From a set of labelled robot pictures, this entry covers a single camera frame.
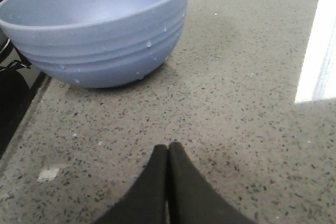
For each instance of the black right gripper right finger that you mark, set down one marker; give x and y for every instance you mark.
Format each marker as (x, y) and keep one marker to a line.
(192, 199)

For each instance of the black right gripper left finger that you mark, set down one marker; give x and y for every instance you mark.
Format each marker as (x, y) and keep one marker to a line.
(145, 201)

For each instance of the light blue plastic bowl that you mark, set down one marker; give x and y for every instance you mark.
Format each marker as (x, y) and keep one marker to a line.
(94, 43)

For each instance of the black glass gas cooktop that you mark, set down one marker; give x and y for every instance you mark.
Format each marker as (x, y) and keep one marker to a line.
(16, 97)

